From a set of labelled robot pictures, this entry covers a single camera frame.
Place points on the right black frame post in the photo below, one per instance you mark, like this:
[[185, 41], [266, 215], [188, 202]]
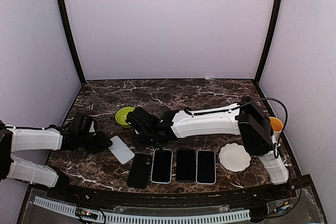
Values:
[[268, 41]]

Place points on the black magsafe phone case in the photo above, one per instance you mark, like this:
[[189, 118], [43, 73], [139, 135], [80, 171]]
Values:
[[140, 170]]

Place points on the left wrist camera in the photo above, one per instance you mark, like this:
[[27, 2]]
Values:
[[83, 124]]

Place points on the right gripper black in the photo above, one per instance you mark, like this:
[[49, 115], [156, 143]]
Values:
[[139, 145]]

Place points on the black frame post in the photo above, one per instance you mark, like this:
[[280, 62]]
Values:
[[268, 41], [70, 40]]

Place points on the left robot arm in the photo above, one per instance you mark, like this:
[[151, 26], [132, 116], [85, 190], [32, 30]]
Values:
[[53, 138]]

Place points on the light blue phone case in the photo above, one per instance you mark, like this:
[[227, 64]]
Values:
[[151, 171]]

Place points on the green bowl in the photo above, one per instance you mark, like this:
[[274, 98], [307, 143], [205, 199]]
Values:
[[121, 116]]

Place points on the dark purple edged phone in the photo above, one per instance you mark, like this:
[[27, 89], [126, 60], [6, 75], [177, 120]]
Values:
[[161, 166]]

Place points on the white cable duct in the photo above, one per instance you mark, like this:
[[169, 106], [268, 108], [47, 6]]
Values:
[[141, 215]]

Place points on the black front rail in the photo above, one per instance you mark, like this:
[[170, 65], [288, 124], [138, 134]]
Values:
[[247, 197]]

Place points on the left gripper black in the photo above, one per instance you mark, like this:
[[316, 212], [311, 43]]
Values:
[[102, 144]]

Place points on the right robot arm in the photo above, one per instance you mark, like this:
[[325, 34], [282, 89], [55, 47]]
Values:
[[245, 118]]

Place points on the lavender phone case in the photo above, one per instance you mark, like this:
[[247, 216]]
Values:
[[196, 169]]

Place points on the white scalloped dish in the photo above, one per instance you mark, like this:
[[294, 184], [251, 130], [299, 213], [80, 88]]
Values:
[[234, 158]]

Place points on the left black frame post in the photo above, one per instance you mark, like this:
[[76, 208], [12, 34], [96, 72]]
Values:
[[70, 40]]

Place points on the patterned white mug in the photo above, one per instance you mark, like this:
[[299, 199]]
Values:
[[276, 124]]

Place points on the silver white phone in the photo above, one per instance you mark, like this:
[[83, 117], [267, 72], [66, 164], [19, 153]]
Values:
[[120, 150]]

